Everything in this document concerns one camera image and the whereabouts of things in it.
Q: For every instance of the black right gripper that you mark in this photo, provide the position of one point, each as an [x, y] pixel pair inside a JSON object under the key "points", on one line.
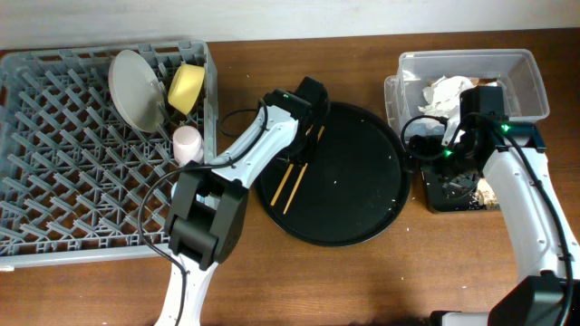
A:
{"points": [[474, 175]]}

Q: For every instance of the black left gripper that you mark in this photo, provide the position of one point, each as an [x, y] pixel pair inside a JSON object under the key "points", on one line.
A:
{"points": [[305, 155]]}

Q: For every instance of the rice and peanut shell scraps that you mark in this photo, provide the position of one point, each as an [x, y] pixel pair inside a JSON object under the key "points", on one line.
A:
{"points": [[470, 192]]}

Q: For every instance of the wooden chopstick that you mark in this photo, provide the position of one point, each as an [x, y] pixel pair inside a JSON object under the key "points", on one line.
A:
{"points": [[300, 177], [281, 185]]}

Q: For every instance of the pink plastic cup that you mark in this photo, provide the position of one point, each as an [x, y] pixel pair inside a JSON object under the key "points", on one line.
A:
{"points": [[188, 145]]}

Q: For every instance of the yellow bowl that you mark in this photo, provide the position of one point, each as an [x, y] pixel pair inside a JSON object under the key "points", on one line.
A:
{"points": [[186, 87]]}

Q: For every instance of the grey-white plate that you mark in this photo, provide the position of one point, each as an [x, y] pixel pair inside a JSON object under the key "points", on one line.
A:
{"points": [[136, 93]]}

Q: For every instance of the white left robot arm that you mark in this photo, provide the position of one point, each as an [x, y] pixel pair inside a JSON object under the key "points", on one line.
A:
{"points": [[209, 201]]}

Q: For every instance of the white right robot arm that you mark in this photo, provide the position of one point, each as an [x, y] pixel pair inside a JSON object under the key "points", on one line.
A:
{"points": [[511, 157]]}

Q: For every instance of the grey plastic dishwasher rack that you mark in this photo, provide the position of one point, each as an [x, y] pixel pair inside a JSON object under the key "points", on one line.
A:
{"points": [[78, 184]]}

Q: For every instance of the rectangular black tray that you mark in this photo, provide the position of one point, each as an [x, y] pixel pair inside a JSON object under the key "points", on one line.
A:
{"points": [[436, 201]]}

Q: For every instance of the crumpled white tissue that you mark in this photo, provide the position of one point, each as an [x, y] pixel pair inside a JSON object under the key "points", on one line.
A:
{"points": [[442, 96]]}

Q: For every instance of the round black tray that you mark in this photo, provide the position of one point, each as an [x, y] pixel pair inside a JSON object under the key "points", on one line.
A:
{"points": [[353, 189]]}

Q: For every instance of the clear plastic bin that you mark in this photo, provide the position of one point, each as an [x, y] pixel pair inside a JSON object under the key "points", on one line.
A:
{"points": [[514, 70]]}

